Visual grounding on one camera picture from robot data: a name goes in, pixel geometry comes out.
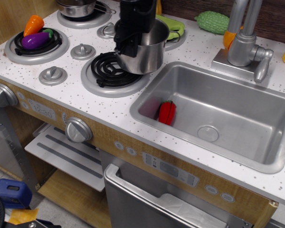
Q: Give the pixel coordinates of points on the orange toy behind faucet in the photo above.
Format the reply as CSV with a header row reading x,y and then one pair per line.
x,y
228,39

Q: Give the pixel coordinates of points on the front left black burner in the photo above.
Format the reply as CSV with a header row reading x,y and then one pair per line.
x,y
38,48

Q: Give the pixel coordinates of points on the open oven door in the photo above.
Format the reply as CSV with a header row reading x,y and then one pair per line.
x,y
14,164

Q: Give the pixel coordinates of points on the yellow toy banana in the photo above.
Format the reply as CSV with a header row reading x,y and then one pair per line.
x,y
158,7

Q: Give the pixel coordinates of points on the oven dial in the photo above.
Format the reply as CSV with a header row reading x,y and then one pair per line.
x,y
7,97
77,131

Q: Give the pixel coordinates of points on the silver sink basin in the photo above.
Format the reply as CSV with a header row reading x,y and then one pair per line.
x,y
235,119

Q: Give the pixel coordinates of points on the silver stove knob middle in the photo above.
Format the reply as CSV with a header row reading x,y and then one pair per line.
x,y
83,52

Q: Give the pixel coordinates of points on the left oven dial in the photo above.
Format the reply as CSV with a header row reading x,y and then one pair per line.
x,y
7,97

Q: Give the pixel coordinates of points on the red toy pepper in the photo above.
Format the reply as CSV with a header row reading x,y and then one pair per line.
x,y
167,112

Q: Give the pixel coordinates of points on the silver stove knob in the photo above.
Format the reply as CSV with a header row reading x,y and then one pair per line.
x,y
107,31
83,52
52,76

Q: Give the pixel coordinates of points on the purple toy eggplant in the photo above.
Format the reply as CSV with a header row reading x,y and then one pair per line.
x,y
37,40

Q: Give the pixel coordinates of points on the small steel pan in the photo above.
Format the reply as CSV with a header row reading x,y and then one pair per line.
x,y
81,8

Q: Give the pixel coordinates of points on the silver stove knob upper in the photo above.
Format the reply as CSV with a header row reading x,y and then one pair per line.
x,y
107,31

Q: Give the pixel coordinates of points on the front right black burner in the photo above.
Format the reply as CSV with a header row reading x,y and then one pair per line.
x,y
103,76

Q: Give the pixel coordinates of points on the silver toy faucet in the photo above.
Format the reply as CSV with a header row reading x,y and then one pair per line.
x,y
244,57

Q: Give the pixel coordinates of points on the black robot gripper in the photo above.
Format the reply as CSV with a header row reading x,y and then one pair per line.
x,y
136,18

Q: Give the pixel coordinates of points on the silver stove knob front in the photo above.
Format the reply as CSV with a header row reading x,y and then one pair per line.
x,y
52,76

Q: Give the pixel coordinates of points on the right oven dial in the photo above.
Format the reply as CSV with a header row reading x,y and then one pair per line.
x,y
77,131

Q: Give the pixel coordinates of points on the white oven rack shelf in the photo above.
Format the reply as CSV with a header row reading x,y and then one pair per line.
x,y
79,160

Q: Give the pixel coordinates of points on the yellow tape piece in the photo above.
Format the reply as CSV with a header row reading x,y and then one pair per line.
x,y
20,216

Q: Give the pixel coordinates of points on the tall stainless steel pot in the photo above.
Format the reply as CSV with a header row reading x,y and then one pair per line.
x,y
150,53

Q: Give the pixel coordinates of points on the green toy cutting board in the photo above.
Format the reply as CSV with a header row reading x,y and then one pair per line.
x,y
176,28

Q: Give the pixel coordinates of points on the green toy bitter gourd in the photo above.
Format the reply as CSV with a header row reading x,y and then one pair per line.
x,y
213,22

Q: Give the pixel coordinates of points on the orange toy carrot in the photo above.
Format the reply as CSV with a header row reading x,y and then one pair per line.
x,y
34,25

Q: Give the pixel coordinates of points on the black burner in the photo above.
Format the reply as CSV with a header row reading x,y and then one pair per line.
x,y
38,48
103,76

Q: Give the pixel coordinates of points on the blue clamp tool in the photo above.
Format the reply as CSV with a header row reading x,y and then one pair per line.
x,y
15,194

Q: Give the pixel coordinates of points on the silver dishwasher door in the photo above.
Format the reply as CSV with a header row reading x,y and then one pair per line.
x,y
133,207

